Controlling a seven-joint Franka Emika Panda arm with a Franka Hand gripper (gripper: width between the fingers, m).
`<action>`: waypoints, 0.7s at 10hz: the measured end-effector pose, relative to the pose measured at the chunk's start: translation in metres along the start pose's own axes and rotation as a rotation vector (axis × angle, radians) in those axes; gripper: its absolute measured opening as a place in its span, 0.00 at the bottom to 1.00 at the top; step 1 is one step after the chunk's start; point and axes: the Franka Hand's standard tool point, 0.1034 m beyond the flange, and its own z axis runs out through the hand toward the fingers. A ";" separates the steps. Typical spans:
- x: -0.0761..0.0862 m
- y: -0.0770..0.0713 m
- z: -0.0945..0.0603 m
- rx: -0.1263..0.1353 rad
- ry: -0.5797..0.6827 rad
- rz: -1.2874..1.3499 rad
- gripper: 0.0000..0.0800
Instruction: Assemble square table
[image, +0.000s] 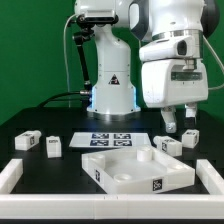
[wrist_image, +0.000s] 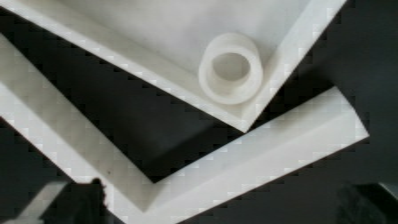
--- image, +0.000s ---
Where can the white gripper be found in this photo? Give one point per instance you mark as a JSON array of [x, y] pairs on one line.
[[168, 83]]

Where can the white square table top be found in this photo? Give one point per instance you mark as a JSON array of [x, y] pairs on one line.
[[137, 170]]

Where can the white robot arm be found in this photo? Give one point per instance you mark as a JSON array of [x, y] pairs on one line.
[[170, 29]]

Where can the white U-shaped obstacle fence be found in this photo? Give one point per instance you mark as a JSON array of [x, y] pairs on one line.
[[72, 206]]

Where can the white marker tag sheet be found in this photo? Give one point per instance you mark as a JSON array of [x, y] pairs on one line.
[[108, 140]]

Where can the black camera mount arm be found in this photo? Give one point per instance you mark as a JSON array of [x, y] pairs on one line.
[[80, 38]]

